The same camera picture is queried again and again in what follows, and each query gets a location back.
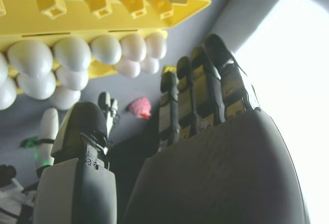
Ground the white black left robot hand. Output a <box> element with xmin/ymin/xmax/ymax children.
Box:
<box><xmin>33</xmin><ymin>33</ymin><xmax>309</xmax><ymax>224</ymax></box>

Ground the yellow egg carton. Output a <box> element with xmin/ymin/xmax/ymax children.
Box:
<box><xmin>0</xmin><ymin>0</ymin><xmax>212</xmax><ymax>98</ymax></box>

